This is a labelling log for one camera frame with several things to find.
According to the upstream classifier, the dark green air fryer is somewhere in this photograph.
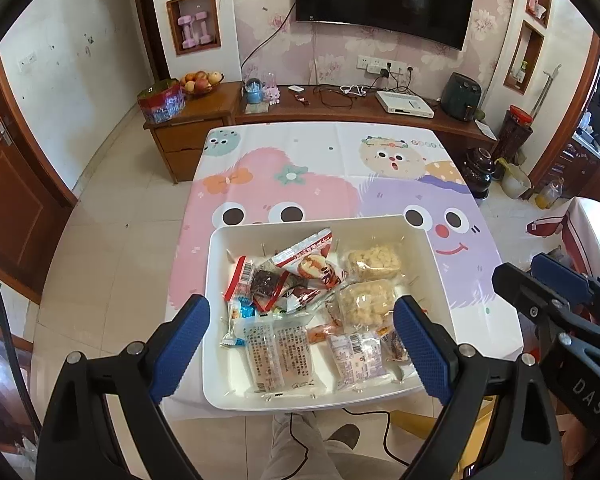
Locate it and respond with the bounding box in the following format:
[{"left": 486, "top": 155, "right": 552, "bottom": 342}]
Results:
[{"left": 439, "top": 72, "right": 483, "bottom": 122}]

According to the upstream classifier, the white plastic tray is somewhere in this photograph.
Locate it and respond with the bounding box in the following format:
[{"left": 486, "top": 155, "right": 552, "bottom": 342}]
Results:
[{"left": 202, "top": 214, "right": 458, "bottom": 413}]

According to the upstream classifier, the red white bag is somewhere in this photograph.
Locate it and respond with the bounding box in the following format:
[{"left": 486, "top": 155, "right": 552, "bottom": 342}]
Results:
[{"left": 525, "top": 215, "right": 564, "bottom": 237}]

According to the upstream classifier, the white red table cloth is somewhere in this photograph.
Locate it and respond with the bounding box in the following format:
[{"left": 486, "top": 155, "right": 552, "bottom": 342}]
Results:
[{"left": 562, "top": 197, "right": 600, "bottom": 282}]

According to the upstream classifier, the clear pastry packet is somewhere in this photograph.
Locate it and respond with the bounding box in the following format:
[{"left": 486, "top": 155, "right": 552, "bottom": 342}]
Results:
[{"left": 327, "top": 332, "right": 389, "bottom": 392}]

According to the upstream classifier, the rice cracker packet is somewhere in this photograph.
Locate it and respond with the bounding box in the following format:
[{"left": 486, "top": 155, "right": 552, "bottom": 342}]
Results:
[{"left": 344, "top": 242, "right": 404, "bottom": 284}]

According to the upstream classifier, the thin black floor cable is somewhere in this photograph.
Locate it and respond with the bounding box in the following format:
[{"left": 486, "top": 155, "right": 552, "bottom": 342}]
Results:
[{"left": 284, "top": 407, "right": 397, "bottom": 480}]

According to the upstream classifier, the dark jar red lid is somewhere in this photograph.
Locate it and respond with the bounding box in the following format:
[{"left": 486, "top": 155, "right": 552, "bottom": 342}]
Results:
[{"left": 494, "top": 104, "right": 535, "bottom": 164}]

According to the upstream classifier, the yellow stool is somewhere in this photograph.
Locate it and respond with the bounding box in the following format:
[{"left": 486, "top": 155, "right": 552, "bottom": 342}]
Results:
[{"left": 392, "top": 395, "right": 497, "bottom": 480}]

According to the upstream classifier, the paper sheet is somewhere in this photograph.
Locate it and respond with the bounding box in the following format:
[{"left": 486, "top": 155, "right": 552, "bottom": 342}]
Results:
[{"left": 472, "top": 119, "right": 499, "bottom": 141}]

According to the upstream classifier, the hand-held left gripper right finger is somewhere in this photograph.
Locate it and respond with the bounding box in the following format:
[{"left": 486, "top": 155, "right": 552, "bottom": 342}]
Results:
[{"left": 392, "top": 295, "right": 566, "bottom": 480}]

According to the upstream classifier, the grey cake packet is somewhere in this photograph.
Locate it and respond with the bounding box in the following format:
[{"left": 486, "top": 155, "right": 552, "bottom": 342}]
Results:
[{"left": 243, "top": 320, "right": 322, "bottom": 395}]

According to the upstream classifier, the wooden door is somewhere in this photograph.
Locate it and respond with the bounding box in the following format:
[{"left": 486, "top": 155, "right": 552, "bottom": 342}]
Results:
[{"left": 0, "top": 47, "right": 79, "bottom": 307}]

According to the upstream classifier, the dark shoe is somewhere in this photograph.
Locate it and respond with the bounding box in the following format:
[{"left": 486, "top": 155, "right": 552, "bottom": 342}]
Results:
[{"left": 324, "top": 423, "right": 361, "bottom": 454}]

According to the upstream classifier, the metal pole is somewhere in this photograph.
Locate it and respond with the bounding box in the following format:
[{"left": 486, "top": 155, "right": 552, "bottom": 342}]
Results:
[{"left": 532, "top": 63, "right": 563, "bottom": 112}]

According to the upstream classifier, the clear orange sausage packet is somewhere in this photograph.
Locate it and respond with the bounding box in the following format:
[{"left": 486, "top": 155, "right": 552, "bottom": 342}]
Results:
[{"left": 307, "top": 324, "right": 342, "bottom": 344}]

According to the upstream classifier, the white packet red lettering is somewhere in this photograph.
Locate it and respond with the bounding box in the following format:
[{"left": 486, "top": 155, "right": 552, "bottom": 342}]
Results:
[{"left": 300, "top": 264, "right": 349, "bottom": 302}]

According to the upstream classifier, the wooden television cabinet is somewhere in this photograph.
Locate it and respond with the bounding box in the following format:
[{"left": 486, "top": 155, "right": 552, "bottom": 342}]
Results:
[{"left": 143, "top": 81, "right": 499, "bottom": 184}]

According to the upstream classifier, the white set-top box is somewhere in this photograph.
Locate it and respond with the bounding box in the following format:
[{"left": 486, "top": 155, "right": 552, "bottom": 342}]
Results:
[{"left": 374, "top": 90, "right": 435, "bottom": 119}]

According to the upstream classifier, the bread picture packet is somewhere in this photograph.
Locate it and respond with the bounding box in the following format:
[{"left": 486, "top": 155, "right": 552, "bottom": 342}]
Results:
[{"left": 271, "top": 229, "right": 334, "bottom": 279}]

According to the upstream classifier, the black television cable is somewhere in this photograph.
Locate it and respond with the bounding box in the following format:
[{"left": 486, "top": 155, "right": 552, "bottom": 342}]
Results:
[{"left": 239, "top": 2, "right": 297, "bottom": 82}]

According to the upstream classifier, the red white cracker packet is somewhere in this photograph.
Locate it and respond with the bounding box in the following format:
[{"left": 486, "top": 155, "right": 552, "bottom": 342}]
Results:
[{"left": 223, "top": 255, "right": 257, "bottom": 304}]

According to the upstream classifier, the red round tin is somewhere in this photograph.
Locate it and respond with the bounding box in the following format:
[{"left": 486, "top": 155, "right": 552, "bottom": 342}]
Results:
[{"left": 137, "top": 78, "right": 186, "bottom": 125}]

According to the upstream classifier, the blue white candy packet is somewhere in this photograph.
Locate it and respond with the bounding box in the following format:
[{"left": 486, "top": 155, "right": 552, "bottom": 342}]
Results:
[{"left": 221, "top": 297, "right": 257, "bottom": 349}]

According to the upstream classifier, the black coiled cable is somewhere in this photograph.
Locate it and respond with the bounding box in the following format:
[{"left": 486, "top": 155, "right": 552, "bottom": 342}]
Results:
[{"left": 312, "top": 85, "right": 354, "bottom": 110}]

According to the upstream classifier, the dark brown ceramic jar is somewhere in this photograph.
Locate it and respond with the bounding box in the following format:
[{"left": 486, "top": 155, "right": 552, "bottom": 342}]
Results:
[{"left": 462, "top": 147, "right": 496, "bottom": 200}]

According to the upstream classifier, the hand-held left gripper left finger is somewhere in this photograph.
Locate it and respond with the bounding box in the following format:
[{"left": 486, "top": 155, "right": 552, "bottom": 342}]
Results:
[{"left": 34, "top": 294, "right": 212, "bottom": 480}]

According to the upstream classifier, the pink dumbbell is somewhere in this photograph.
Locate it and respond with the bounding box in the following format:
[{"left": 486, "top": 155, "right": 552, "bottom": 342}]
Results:
[
  {"left": 177, "top": 15, "right": 199, "bottom": 47},
  {"left": 193, "top": 11, "right": 214, "bottom": 45}
]

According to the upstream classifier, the fruit bowl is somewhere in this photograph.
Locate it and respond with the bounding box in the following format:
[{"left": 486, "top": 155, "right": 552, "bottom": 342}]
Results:
[{"left": 179, "top": 70, "right": 226, "bottom": 99}]

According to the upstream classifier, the printed cartoon tablecloth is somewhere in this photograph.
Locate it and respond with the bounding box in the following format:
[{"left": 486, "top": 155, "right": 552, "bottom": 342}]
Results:
[{"left": 160, "top": 122, "right": 526, "bottom": 421}]

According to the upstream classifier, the dark chocolate packet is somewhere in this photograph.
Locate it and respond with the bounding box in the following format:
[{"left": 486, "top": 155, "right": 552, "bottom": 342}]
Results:
[{"left": 252, "top": 267, "right": 287, "bottom": 312}]

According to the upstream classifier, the thick black cable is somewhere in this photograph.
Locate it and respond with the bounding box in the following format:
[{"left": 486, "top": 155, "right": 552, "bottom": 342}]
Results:
[{"left": 0, "top": 254, "right": 42, "bottom": 433}]

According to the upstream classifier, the person's leg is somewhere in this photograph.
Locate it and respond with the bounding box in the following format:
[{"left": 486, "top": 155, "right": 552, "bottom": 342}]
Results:
[{"left": 259, "top": 412, "right": 342, "bottom": 480}]

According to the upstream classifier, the yellow oil bottle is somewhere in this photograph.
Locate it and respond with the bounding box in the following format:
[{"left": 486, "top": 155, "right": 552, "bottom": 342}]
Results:
[{"left": 534, "top": 176, "right": 565, "bottom": 210}]

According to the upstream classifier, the white bucket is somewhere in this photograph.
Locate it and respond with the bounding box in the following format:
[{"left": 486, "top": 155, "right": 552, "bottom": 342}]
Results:
[{"left": 494, "top": 158, "right": 533, "bottom": 200}]

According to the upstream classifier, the red print snack packet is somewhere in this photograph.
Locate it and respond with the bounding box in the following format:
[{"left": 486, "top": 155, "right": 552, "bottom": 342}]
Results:
[{"left": 379, "top": 329, "right": 412, "bottom": 364}]

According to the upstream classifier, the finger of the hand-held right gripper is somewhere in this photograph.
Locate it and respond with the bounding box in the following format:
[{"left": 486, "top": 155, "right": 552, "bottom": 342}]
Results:
[
  {"left": 491, "top": 262, "right": 571, "bottom": 326},
  {"left": 530, "top": 253, "right": 596, "bottom": 306}
]

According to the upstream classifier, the puffed snack packet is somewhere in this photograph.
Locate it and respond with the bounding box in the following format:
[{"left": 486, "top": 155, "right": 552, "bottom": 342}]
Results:
[{"left": 337, "top": 279, "right": 399, "bottom": 332}]

